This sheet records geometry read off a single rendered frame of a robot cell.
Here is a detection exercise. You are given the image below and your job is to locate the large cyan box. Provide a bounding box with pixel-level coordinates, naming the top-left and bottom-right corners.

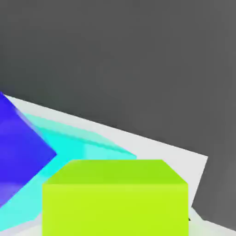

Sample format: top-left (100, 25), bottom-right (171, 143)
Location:
top-left (0, 112), bottom-right (137, 232)

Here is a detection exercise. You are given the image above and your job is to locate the small lime green cube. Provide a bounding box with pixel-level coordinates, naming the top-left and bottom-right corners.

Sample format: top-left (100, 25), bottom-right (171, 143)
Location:
top-left (41, 159), bottom-right (189, 236)

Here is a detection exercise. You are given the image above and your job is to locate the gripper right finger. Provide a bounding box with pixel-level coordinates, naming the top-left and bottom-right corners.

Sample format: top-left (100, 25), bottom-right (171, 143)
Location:
top-left (188, 207), bottom-right (236, 236)

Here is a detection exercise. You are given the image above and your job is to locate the large blue box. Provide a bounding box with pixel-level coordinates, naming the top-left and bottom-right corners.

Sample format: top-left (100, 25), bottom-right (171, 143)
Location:
top-left (0, 91), bottom-right (57, 209)

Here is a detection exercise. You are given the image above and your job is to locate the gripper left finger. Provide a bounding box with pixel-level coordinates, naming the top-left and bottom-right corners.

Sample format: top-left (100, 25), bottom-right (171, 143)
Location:
top-left (0, 212), bottom-right (43, 236)

